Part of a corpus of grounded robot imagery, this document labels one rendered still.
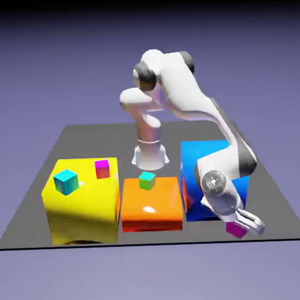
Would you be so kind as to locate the small cyan cube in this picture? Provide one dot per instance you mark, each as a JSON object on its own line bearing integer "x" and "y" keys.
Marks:
{"x": 66, "y": 182}

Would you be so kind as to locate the small purple cube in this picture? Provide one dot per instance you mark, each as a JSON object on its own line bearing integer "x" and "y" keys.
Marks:
{"x": 235, "y": 230}

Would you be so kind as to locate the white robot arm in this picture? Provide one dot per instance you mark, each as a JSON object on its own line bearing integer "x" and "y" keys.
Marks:
{"x": 184, "y": 90}

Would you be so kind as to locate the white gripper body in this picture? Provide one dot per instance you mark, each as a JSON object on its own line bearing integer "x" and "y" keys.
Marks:
{"x": 251, "y": 222}

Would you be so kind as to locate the large blue box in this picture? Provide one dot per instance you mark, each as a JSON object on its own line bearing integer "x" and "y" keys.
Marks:
{"x": 189, "y": 163}

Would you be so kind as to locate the large yellow box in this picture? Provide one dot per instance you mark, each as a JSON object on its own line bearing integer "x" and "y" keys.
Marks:
{"x": 81, "y": 210}

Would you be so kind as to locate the small green cube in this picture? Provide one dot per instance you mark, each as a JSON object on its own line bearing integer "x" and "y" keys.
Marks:
{"x": 147, "y": 181}

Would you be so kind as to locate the small magenta cube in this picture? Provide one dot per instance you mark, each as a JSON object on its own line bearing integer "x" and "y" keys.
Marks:
{"x": 102, "y": 169}

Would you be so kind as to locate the large orange box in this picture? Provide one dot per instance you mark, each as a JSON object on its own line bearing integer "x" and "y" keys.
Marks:
{"x": 151, "y": 201}

